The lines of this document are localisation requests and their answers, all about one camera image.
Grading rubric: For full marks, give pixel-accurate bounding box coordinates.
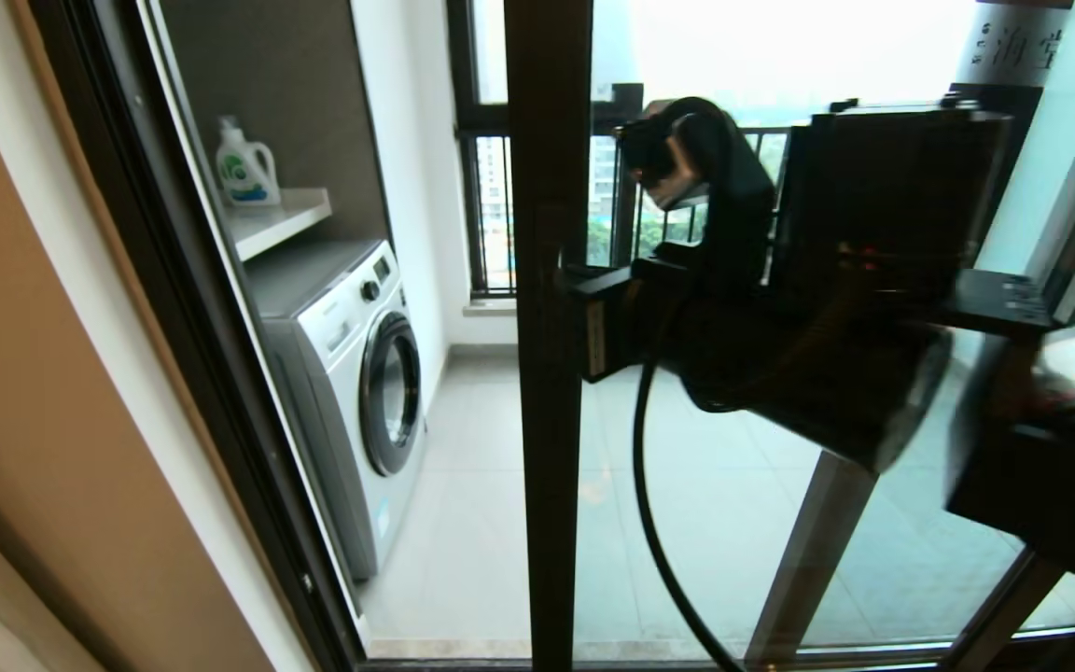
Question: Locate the white shelf board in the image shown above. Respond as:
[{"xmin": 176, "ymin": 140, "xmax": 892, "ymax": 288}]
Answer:
[{"xmin": 225, "ymin": 189, "xmax": 334, "ymax": 264}]

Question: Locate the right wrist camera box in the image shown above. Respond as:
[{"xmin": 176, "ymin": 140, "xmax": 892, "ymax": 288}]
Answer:
[{"xmin": 614, "ymin": 96, "xmax": 776, "ymax": 281}]

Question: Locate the white front-load washing machine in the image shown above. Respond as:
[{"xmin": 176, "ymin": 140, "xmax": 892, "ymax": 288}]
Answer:
[{"xmin": 244, "ymin": 240, "xmax": 428, "ymax": 582}]

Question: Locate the grey high-rise building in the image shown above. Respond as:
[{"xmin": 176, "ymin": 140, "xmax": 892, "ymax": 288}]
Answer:
[{"xmin": 475, "ymin": 135, "xmax": 618, "ymax": 220}]

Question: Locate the fixed dark framed glass panel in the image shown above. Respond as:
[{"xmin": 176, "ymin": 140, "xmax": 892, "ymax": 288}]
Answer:
[{"xmin": 745, "ymin": 0, "xmax": 1075, "ymax": 665}]

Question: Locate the dark window frame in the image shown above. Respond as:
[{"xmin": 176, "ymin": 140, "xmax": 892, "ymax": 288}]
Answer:
[{"xmin": 445, "ymin": 0, "xmax": 646, "ymax": 298}]

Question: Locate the long black balcony railing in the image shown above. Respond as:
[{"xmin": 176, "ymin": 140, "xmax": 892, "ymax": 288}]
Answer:
[{"xmin": 456, "ymin": 126, "xmax": 795, "ymax": 300}]

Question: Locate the white detergent bottle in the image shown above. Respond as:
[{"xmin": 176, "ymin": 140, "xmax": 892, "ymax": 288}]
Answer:
[{"xmin": 214, "ymin": 116, "xmax": 283, "ymax": 209}]

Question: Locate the dark framed sliding glass door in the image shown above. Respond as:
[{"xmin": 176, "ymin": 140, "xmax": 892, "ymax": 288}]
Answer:
[{"xmin": 503, "ymin": 0, "xmax": 1075, "ymax": 672}]

